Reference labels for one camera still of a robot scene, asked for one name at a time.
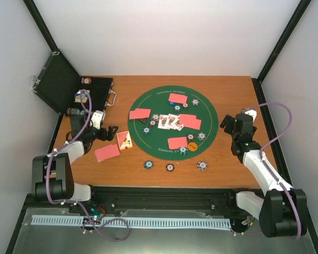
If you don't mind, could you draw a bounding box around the face down community card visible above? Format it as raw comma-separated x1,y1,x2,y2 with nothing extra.
182,119,201,130
179,114,197,123

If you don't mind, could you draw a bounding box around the red backed playing card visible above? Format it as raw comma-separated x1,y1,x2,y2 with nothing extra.
129,108,151,120

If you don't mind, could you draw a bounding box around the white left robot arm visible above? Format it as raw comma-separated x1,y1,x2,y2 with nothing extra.
32,116,118,213

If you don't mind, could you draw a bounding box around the round green poker mat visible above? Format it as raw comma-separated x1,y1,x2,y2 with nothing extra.
128,85,219,161

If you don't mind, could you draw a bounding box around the light blue cable duct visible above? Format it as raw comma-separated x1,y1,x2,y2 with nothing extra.
30,215,232,231

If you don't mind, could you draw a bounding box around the blue card box in case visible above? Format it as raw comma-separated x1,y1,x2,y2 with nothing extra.
74,89,90,103

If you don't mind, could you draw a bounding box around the white purple chip stack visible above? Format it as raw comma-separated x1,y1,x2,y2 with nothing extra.
197,161,208,171

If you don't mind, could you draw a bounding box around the single red poker chip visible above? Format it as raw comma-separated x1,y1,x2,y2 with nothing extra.
149,120,157,126

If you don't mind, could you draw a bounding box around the playing card box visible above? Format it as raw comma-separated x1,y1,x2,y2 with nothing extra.
117,131,133,151

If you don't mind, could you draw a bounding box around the orange big blind button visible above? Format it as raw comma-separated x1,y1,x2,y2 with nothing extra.
188,142,198,152

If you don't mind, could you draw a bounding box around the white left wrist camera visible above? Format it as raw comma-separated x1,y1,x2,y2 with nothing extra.
91,111,105,130

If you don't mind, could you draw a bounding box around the red playing card deck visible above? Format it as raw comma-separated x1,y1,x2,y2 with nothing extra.
94,144,120,162

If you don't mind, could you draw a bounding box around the face up playing card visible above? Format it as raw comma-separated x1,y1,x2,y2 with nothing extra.
158,114,168,130

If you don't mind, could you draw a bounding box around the white purple single chip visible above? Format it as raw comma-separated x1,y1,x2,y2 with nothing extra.
152,114,159,121

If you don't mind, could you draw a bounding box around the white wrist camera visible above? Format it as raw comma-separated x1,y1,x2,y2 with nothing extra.
241,108,257,122
91,111,105,130

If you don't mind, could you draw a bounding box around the single blue poker chip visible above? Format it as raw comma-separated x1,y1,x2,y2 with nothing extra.
143,127,151,134

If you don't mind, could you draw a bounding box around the dark red chip stack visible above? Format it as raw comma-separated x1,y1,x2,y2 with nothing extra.
166,164,175,172

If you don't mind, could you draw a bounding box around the chip row in case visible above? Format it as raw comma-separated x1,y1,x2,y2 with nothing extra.
65,107,88,116

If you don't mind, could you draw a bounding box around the blue poker chip stack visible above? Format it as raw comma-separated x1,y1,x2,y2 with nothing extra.
144,160,154,169

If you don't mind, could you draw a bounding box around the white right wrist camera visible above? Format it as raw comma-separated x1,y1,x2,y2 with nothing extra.
241,108,257,122

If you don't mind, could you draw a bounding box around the orange chip in case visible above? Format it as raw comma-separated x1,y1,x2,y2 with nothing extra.
81,77,92,84

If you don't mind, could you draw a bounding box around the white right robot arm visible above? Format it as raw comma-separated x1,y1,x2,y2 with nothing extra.
220,111,308,239

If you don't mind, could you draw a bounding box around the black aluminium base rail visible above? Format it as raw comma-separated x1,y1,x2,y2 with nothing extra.
82,186,263,217

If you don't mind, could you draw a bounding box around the black poker case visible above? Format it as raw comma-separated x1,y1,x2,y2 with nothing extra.
33,52,113,114

